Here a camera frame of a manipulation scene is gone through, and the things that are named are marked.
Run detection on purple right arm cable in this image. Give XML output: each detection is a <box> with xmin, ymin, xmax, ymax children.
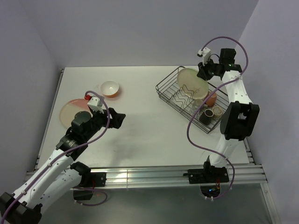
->
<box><xmin>187</xmin><ymin>36</ymin><xmax>249</xmax><ymax>199</ymax></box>

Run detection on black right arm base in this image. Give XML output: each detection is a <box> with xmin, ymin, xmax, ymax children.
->
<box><xmin>183</xmin><ymin>161</ymin><xmax>229</xmax><ymax>198</ymax></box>

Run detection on green and cream plate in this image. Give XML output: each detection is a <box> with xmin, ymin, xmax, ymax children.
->
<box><xmin>177</xmin><ymin>68</ymin><xmax>209</xmax><ymax>99</ymax></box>

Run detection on dark brown tumbler cup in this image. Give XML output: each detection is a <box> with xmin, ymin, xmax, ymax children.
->
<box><xmin>199</xmin><ymin>109</ymin><xmax>214</xmax><ymax>126</ymax></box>

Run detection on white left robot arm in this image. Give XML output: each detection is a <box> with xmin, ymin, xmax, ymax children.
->
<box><xmin>0</xmin><ymin>108</ymin><xmax>126</xmax><ymax>224</ymax></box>

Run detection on aluminium mounting rail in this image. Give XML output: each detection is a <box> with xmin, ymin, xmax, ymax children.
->
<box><xmin>91</xmin><ymin>163</ymin><xmax>268</xmax><ymax>189</ymax></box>

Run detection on pink and cream plate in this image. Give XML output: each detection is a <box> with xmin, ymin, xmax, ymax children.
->
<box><xmin>59</xmin><ymin>98</ymin><xmax>90</xmax><ymax>129</ymax></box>

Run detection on speckled beige cup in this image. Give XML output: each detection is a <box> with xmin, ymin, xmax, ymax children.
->
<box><xmin>212</xmin><ymin>106</ymin><xmax>223</xmax><ymax>120</ymax></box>

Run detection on dark wire dish rack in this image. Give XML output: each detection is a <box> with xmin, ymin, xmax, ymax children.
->
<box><xmin>156</xmin><ymin>66</ymin><xmax>220</xmax><ymax>134</ymax></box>

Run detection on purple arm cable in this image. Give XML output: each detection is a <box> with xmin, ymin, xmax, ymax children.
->
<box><xmin>0</xmin><ymin>91</ymin><xmax>110</xmax><ymax>221</ymax></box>
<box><xmin>187</xmin><ymin>36</ymin><xmax>249</xmax><ymax>199</ymax></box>

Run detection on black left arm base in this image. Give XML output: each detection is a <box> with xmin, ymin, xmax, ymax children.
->
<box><xmin>70</xmin><ymin>162</ymin><xmax>108</xmax><ymax>207</ymax></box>

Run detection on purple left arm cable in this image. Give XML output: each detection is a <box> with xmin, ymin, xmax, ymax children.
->
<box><xmin>0</xmin><ymin>91</ymin><xmax>110</xmax><ymax>221</ymax></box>

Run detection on clear drinking glass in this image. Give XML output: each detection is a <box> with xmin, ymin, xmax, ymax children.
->
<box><xmin>189</xmin><ymin>99</ymin><xmax>203</xmax><ymax>115</ymax></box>

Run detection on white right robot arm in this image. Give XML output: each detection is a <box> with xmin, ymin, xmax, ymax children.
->
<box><xmin>197</xmin><ymin>47</ymin><xmax>260</xmax><ymax>182</ymax></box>

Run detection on orange and white bowl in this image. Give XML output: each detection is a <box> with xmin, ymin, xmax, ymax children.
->
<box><xmin>100</xmin><ymin>80</ymin><xmax>120</xmax><ymax>98</ymax></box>

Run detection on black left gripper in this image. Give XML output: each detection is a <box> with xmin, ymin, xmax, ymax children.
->
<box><xmin>84</xmin><ymin>106</ymin><xmax>125</xmax><ymax>141</ymax></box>

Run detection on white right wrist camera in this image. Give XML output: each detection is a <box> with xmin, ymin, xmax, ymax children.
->
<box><xmin>198</xmin><ymin>47</ymin><xmax>211</xmax><ymax>66</ymax></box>

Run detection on pink ceramic mug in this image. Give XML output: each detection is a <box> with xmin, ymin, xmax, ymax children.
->
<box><xmin>205</xmin><ymin>91</ymin><xmax>217</xmax><ymax>107</ymax></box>

